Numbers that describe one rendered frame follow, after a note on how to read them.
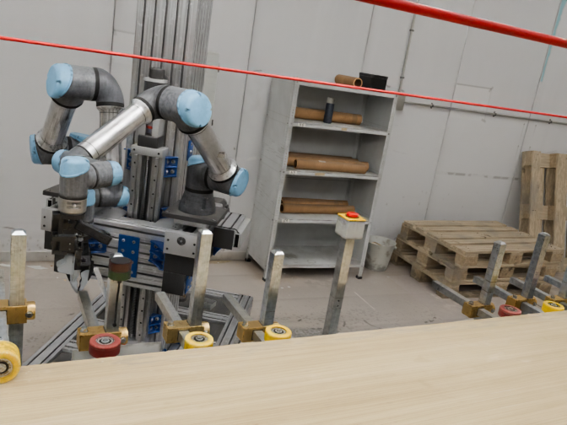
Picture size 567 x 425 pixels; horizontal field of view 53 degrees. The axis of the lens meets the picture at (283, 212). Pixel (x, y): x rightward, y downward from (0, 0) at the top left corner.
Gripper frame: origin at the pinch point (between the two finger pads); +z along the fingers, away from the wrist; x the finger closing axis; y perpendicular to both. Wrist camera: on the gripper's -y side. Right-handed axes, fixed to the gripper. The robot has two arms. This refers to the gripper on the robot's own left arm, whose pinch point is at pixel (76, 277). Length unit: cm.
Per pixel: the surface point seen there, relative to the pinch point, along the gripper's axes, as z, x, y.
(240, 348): 9, 32, -40
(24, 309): 2.7, 13.4, 14.1
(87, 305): 12.9, -7.3, -4.8
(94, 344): 8.3, 24.7, -2.3
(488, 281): 4, 8, -157
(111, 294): 0.3, 12.2, -8.2
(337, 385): 9, 55, -59
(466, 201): 38, -244, -392
